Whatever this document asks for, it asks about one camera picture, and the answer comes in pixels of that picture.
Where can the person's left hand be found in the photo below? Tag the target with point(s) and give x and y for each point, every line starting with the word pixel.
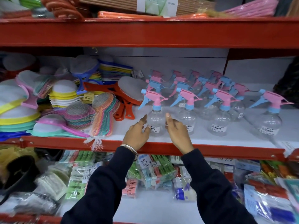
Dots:
pixel 134 137

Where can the person's right hand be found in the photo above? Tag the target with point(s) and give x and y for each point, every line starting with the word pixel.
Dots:
pixel 179 137

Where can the person's left thumb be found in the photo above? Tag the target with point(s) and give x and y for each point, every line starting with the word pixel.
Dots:
pixel 147 131

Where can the person's right thumb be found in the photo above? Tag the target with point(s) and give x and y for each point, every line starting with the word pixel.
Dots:
pixel 167 128

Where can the person's right forearm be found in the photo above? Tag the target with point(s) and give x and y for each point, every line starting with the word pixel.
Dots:
pixel 217 195

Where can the person's left forearm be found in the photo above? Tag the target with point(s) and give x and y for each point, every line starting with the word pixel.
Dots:
pixel 105 191

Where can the silver bangle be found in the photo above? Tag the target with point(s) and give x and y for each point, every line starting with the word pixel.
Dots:
pixel 130 148

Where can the stack of orange strainers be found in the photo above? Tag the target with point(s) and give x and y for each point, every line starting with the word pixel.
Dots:
pixel 127 95

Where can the pile of clothes peg packets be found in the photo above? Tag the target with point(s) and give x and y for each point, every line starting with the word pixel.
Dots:
pixel 151 174

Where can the netted pack of colourful strainers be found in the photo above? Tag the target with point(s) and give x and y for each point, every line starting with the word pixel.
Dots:
pixel 102 114

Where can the group of clear spray bottles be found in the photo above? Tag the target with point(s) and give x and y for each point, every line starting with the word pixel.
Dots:
pixel 222 109

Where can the red metal shelf beam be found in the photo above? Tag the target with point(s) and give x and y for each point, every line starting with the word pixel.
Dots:
pixel 222 151
pixel 28 219
pixel 149 32

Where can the white shelf board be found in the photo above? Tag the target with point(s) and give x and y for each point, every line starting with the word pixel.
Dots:
pixel 233 132

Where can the blue plastic strainer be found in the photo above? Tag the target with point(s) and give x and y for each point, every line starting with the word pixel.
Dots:
pixel 85 69

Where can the pink plastic strainer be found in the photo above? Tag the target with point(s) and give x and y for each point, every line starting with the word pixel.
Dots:
pixel 58 123

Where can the stack of yellow white strainers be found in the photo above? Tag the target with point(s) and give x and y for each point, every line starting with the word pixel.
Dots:
pixel 63 94

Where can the teal plastic strainer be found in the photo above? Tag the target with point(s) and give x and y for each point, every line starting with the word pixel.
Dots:
pixel 44 131

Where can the bag of white plastic items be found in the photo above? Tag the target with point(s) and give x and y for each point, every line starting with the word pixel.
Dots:
pixel 52 184

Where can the pile of packaged household goods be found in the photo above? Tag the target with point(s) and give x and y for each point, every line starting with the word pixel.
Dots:
pixel 264 191

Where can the orange plastic stick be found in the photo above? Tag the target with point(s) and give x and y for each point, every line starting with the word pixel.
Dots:
pixel 140 15

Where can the white shelf price label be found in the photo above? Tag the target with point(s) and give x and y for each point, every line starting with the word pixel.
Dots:
pixel 287 148

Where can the dark bag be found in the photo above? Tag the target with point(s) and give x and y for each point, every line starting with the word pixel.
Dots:
pixel 288 83

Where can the rolled bamboo mat pack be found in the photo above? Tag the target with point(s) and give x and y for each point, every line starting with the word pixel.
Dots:
pixel 116 3

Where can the pile of large yellow teal strainers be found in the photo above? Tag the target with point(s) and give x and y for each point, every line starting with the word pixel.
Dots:
pixel 16 109

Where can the black plastic container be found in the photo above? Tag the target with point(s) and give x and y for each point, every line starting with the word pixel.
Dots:
pixel 19 174

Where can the pink broom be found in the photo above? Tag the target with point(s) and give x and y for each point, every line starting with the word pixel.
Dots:
pixel 254 8

